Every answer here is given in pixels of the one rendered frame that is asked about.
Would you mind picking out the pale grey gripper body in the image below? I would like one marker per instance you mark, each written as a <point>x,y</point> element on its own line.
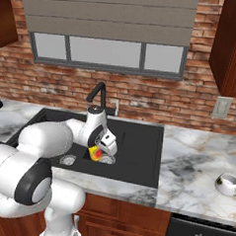
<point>110,148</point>

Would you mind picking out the grey window blind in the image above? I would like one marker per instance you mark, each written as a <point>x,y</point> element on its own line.
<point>110,14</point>

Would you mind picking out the black tap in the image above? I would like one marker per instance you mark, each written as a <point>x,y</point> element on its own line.
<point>102,92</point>

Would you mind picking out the small grey sink lever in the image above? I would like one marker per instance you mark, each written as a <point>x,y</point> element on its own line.
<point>117,107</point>

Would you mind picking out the brown wooden base cupboard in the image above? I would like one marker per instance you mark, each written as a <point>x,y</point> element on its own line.
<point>130,216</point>

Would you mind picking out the grey framed window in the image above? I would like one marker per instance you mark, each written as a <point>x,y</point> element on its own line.
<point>104,52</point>

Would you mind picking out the black dishwasher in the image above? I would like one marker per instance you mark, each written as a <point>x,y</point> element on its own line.
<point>182,232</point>

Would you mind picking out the dark wooden wall cupboard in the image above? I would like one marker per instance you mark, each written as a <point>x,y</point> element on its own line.
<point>6,14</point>
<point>230,44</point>

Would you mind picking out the black double sink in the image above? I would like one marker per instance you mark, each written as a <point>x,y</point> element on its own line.
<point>137,151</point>

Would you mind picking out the grey wall socket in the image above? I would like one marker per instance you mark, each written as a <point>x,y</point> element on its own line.
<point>222,107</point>

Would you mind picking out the red yellow cup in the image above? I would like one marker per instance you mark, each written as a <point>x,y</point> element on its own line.
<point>94,153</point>

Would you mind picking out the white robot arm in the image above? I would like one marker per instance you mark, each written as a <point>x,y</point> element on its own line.
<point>39,141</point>

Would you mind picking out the round silver drain strainer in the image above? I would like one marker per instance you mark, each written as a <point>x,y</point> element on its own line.
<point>108,160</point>
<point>68,159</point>

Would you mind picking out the white mug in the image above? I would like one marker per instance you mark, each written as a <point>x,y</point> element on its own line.
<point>227,185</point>

